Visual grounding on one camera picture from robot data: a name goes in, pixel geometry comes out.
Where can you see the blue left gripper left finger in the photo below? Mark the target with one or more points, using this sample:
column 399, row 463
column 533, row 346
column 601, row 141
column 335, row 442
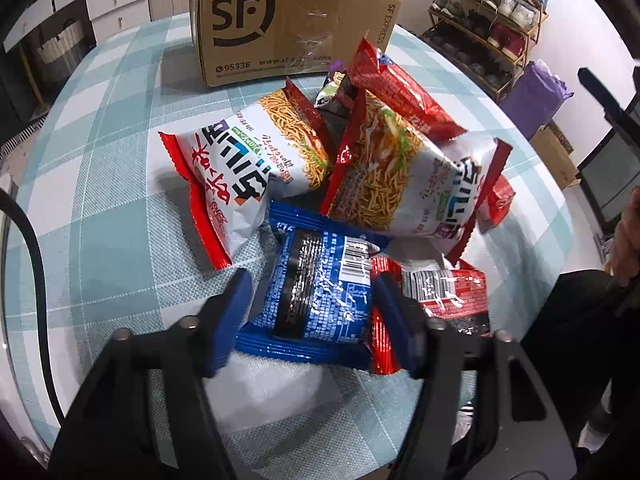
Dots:
column 220, row 320

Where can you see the purple bag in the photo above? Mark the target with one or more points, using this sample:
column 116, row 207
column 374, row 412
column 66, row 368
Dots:
column 535, row 98

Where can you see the person's right hand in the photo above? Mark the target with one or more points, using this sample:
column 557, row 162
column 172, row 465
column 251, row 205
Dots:
column 625, row 254

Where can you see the red chip bag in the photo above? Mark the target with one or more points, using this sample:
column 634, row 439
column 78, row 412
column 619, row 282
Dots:
column 374, row 71

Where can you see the blue snack pack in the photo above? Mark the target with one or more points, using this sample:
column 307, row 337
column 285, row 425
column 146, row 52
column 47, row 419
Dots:
column 314, row 305

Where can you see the silver purple snack pack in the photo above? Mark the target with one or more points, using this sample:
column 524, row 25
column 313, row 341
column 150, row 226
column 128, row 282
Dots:
column 337, row 98

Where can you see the wooden shoe rack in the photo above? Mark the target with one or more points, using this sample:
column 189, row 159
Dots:
column 489, row 40

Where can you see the red white label pack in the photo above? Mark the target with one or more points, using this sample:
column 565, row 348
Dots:
column 496, row 205

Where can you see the teal plaid tablecloth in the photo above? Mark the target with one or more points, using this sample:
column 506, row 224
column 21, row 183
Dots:
column 119, row 248

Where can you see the woven laundry basket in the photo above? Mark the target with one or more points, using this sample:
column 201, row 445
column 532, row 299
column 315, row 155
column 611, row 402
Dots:
column 59, row 55

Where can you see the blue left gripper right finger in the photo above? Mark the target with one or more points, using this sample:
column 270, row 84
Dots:
column 405, row 323

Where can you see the white noodle snack bag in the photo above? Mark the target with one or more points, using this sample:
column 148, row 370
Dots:
column 277, row 147

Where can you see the SF cardboard box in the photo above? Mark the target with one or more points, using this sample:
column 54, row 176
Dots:
column 244, row 40

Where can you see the red black snack pack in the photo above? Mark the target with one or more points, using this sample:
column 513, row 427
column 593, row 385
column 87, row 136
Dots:
column 458, row 296

